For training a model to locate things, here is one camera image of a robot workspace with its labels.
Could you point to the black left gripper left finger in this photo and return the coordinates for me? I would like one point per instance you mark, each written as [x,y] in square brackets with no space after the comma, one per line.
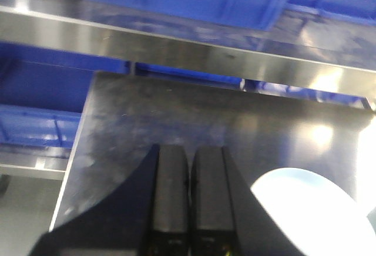
[146,215]

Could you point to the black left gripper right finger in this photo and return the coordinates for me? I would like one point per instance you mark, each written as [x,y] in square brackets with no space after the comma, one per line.
[227,219]

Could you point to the light blue plate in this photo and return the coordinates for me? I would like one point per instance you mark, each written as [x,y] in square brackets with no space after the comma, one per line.
[315,214]

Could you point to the stainless steel shelf rail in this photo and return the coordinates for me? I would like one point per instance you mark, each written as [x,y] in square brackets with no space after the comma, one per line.
[301,50]

